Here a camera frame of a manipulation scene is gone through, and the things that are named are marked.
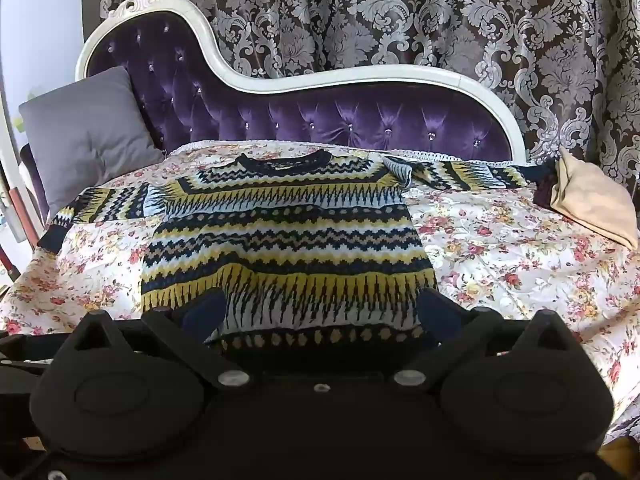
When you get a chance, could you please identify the dark cloth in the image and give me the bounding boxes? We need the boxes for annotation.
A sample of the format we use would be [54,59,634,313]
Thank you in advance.
[532,157,562,209]

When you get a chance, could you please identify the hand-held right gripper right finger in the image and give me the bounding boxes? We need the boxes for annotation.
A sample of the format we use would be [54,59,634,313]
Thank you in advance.
[392,287,567,391]

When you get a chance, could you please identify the beige cushion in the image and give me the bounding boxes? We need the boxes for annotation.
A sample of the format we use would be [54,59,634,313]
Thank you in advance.
[549,147,640,252]

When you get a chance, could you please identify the damask patterned curtain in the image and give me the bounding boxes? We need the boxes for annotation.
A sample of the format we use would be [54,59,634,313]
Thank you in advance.
[97,0,640,223]

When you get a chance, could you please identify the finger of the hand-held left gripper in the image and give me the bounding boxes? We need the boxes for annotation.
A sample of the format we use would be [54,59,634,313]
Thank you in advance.
[0,331,63,363]

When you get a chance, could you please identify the floral blanket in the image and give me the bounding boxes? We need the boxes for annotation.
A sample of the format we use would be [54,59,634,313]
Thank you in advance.
[0,140,640,443]

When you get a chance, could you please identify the purple tufted chaise sofa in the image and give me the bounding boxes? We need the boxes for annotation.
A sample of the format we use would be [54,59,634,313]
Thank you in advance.
[75,0,528,168]

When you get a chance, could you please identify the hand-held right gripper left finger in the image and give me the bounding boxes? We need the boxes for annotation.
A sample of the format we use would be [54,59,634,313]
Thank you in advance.
[75,288,252,391]

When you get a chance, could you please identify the striped knit sweater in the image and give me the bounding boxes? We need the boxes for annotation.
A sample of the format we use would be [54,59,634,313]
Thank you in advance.
[37,151,557,357]

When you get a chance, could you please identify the grey pillow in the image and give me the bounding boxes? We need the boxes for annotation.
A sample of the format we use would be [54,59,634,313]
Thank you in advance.
[19,66,167,207]

